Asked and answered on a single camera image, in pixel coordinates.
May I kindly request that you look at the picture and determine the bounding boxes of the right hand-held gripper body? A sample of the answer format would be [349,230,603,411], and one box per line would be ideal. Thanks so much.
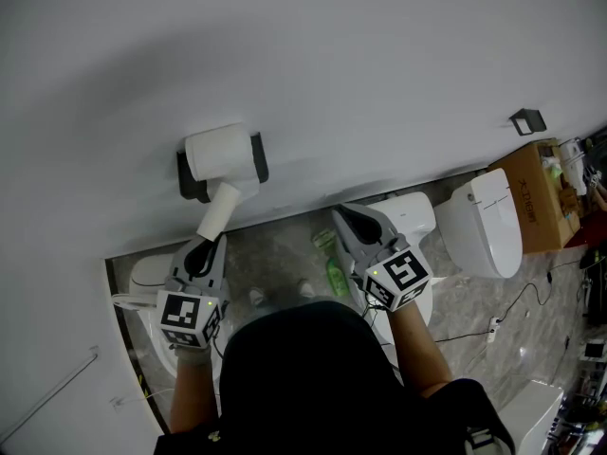
[349,233,433,313]

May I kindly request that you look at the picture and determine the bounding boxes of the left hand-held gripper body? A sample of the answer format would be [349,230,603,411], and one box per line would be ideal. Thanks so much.
[155,271,230,351]

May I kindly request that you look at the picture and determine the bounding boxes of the white toilet paper roll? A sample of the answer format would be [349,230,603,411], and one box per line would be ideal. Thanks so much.
[183,121,261,203]

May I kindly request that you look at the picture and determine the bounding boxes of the person's left forearm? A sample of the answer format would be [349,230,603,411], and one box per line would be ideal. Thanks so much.
[168,346,222,435]

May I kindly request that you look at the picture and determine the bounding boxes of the person's right forearm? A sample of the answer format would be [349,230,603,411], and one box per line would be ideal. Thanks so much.
[388,300,454,397]

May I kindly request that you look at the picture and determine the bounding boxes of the white round toilet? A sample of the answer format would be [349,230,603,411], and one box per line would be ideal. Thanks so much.
[350,191,437,345]

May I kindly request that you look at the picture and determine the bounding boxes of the white toilet with open lid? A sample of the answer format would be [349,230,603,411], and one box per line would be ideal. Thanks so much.
[130,248,233,378]

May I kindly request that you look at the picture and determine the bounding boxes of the white toilet with closed lid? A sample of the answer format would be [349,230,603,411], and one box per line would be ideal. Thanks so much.
[433,167,524,280]

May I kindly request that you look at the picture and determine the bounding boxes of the black wall paper holder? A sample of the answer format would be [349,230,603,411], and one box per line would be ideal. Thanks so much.
[175,132,270,205]

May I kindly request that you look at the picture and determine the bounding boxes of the green and white packet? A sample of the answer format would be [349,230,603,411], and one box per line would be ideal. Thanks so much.
[311,227,336,251]

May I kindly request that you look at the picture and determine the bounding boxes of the green bottle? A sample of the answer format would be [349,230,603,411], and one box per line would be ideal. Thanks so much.
[325,258,350,297]

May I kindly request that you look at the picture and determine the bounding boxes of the brown cardboard box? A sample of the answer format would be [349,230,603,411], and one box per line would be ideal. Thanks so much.
[487,138,582,255]

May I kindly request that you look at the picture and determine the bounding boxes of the person's black shirt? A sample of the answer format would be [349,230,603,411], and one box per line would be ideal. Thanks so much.
[154,376,516,455]

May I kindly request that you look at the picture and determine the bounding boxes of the white appliance in box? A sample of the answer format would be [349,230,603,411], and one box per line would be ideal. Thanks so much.
[559,139,589,196]

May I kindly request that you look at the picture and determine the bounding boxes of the white box-shaped fixture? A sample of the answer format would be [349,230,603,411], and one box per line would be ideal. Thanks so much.
[500,380,565,455]

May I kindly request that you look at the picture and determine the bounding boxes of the white plastic handle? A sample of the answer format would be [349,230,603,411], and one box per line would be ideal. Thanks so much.
[111,294,157,312]

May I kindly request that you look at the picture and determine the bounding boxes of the black floor cable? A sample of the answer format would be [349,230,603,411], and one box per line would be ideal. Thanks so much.
[433,263,584,345]

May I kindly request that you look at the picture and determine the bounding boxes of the metal wall bar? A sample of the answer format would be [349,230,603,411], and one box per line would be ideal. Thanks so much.
[0,346,101,440]

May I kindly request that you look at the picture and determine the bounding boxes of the small black wall holder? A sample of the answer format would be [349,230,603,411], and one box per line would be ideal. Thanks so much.
[509,107,546,137]

